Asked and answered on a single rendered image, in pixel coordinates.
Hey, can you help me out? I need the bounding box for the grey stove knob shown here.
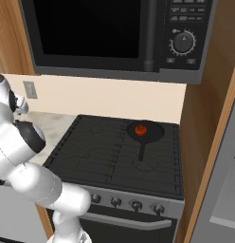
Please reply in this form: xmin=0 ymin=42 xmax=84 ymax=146
xmin=131 ymin=199 xmax=143 ymax=213
xmin=110 ymin=196 xmax=122 ymax=209
xmin=153 ymin=203 xmax=166 ymax=216
xmin=90 ymin=193 xmax=102 ymax=204

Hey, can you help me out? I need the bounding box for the wooden tall side panel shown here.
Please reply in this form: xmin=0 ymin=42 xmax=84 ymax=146
xmin=174 ymin=0 xmax=235 ymax=243

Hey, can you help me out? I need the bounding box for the grey wall socket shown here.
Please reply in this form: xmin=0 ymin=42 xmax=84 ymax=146
xmin=22 ymin=80 xmax=39 ymax=100

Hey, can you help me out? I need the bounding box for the grey oven door handle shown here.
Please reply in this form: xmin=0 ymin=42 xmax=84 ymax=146
xmin=81 ymin=212 xmax=172 ymax=231

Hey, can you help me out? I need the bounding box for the black microwave dial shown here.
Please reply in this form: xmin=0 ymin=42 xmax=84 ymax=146
xmin=169 ymin=28 xmax=198 ymax=57

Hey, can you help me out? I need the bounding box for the grey fridge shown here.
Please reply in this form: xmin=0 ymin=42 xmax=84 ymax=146
xmin=190 ymin=89 xmax=235 ymax=243

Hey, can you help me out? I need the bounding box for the black frying pan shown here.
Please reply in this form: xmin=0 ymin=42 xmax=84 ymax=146
xmin=126 ymin=120 xmax=165 ymax=162

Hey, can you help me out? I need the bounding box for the black microwave door handle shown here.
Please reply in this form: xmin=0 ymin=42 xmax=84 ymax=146
xmin=143 ymin=0 xmax=158 ymax=73

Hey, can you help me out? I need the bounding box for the grey base cabinet front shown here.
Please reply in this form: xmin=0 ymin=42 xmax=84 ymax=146
xmin=0 ymin=184 xmax=48 ymax=243

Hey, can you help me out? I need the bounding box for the black microwave oven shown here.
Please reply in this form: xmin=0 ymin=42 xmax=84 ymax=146
xmin=18 ymin=0 xmax=219 ymax=85

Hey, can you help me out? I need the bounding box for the black gas hob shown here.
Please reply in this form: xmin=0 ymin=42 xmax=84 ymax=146
xmin=42 ymin=114 xmax=185 ymax=201

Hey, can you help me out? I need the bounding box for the wooden wall cupboard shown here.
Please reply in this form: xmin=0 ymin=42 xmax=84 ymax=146
xmin=0 ymin=0 xmax=37 ymax=76

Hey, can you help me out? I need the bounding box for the black oven door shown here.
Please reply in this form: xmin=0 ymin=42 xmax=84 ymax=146
xmin=46 ymin=203 xmax=179 ymax=243

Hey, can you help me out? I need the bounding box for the red tomato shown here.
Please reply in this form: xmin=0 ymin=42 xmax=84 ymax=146
xmin=135 ymin=123 xmax=148 ymax=138

